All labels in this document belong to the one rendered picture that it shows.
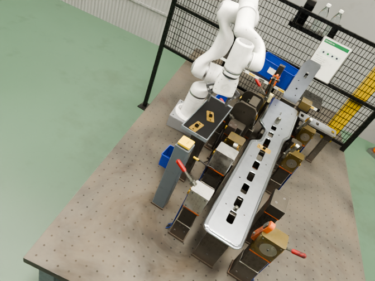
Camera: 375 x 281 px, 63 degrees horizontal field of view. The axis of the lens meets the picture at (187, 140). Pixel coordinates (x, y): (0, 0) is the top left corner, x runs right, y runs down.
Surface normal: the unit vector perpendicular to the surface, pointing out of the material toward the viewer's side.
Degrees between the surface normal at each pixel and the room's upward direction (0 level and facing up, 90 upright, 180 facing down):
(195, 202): 90
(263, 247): 90
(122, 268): 0
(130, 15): 90
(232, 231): 0
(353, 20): 90
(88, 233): 0
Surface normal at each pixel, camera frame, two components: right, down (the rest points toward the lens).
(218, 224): 0.31, -0.71
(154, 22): -0.29, 0.56
